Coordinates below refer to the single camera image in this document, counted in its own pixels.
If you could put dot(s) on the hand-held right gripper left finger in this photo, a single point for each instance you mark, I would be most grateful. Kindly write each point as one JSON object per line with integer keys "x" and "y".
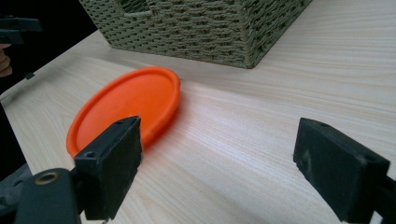
{"x": 107, "y": 168}

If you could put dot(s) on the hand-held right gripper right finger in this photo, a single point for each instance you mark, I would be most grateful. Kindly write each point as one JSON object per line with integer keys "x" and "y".
{"x": 336, "y": 169}

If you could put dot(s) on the orange round plastic plate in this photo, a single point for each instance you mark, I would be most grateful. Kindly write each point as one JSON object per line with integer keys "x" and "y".
{"x": 134, "y": 96}

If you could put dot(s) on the small black table clip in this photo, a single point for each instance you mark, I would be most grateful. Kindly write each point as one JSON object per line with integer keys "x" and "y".
{"x": 29, "y": 76}

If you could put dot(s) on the woven olive storage basket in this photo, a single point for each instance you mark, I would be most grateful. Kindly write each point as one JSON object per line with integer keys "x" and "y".
{"x": 193, "y": 31}

